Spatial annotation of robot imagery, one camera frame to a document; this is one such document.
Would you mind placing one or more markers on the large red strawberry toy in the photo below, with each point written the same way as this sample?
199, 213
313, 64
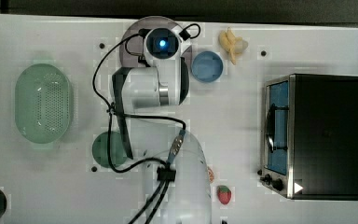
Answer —
223, 194

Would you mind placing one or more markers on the black toaster oven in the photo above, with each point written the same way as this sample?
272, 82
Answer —
310, 137

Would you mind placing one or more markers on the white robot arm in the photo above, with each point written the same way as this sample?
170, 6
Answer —
175, 176

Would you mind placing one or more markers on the green perforated colander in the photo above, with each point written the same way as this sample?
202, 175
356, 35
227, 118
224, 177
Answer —
43, 105

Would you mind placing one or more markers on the grey round plate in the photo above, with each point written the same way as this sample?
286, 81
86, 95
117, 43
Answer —
131, 53

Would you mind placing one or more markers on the peeled toy banana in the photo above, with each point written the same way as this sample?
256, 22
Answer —
233, 45

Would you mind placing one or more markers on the blue bowl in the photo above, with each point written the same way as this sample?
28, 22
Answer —
207, 67

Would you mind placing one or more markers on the green cup with handle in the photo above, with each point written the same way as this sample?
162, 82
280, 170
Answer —
99, 150

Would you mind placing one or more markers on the orange slice toy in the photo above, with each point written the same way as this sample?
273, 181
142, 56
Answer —
210, 174

